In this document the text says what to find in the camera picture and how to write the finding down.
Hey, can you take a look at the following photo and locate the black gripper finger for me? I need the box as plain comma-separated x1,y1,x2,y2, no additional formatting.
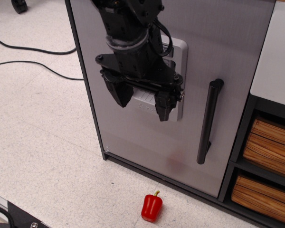
154,91,178,122
102,71,133,108

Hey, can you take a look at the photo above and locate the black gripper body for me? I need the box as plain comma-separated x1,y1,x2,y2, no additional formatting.
95,33,184,102

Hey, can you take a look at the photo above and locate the black bar door handle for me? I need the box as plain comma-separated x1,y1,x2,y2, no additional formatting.
197,78,224,165

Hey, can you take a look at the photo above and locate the grey toy fridge door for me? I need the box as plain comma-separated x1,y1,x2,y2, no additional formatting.
71,0,275,197

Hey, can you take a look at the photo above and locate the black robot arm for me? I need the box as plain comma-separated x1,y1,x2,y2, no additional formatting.
92,0,184,122

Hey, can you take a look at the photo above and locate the dark fridge cabinet body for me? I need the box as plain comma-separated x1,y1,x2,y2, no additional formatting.
65,0,219,204

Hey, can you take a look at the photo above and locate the grey water dispenser panel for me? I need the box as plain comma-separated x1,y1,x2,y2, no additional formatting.
129,38,188,122

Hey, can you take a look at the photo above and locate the dark grey shelf unit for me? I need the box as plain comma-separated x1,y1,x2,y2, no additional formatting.
218,95,285,228

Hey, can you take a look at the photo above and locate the red bell pepper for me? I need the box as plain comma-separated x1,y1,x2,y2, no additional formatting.
141,190,163,222

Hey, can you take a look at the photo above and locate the white countertop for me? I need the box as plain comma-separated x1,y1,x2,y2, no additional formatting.
250,0,285,105

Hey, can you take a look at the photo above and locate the upper woven storage basket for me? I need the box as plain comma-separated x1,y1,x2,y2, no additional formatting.
243,117,285,177

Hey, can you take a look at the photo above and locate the woven storage basket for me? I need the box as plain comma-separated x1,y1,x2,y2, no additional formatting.
243,117,285,177
231,176,285,223

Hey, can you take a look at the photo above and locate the black caster wheel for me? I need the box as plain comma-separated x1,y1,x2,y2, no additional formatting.
11,0,28,14

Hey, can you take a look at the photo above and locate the lower woven storage basket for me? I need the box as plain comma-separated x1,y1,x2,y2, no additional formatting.
231,176,285,223

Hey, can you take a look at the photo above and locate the upper black floor cable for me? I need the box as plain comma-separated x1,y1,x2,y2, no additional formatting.
0,35,77,55

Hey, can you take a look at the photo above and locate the black floor cable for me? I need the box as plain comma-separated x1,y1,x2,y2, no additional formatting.
0,35,77,55
0,60,84,81

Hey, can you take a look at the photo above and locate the lower black floor cable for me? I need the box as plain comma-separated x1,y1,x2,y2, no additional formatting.
0,60,84,81

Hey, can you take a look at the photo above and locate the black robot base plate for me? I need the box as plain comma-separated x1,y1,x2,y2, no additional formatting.
7,201,49,228

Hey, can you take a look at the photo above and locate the black cable on base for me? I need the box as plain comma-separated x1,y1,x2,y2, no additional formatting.
0,205,16,228

